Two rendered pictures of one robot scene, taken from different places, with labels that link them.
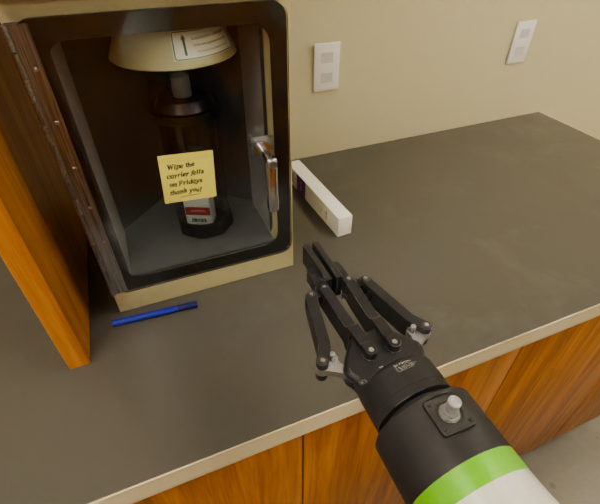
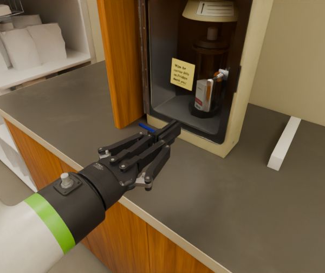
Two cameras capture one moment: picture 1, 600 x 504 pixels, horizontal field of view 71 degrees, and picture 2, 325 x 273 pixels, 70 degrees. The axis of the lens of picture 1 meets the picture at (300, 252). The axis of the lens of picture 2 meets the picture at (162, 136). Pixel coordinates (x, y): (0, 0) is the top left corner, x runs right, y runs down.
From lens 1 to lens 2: 0.40 m
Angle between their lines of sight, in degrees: 46
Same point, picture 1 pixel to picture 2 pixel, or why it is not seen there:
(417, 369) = (97, 171)
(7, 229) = (109, 58)
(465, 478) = (32, 197)
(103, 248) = (145, 89)
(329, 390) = (156, 207)
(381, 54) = not seen: outside the picture
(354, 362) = (105, 159)
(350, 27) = not seen: outside the picture
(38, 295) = (112, 89)
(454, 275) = (309, 245)
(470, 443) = (50, 194)
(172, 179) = (175, 72)
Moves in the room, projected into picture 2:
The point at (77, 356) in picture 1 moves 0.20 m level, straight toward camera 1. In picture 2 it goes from (117, 123) to (86, 158)
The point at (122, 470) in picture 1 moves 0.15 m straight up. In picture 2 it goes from (84, 160) to (73, 119)
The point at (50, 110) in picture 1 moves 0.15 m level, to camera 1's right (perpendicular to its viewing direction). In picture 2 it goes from (143, 22) to (170, 33)
